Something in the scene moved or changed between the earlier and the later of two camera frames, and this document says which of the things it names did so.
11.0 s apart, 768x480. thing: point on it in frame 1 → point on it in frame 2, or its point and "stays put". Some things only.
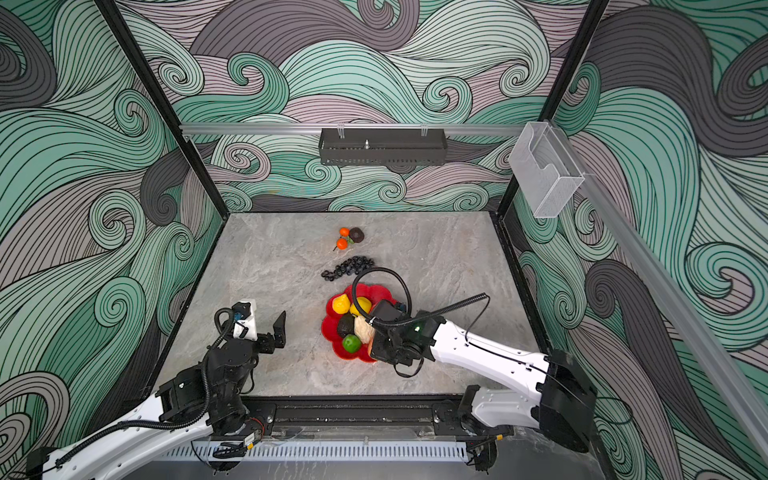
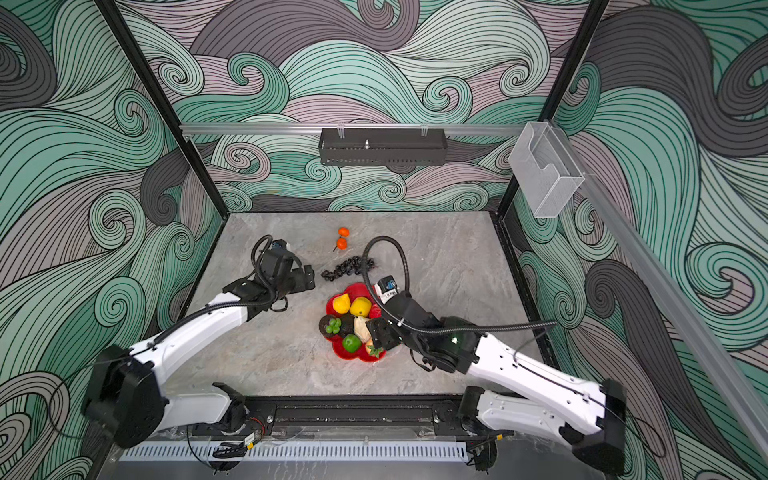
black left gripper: [279, 336] → [301, 284]
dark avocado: [346, 325] stays put
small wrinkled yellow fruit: [341, 304] stays put
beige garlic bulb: [364, 330] stays put
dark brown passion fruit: [357, 235] → [324, 322]
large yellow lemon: [364, 303] stays put
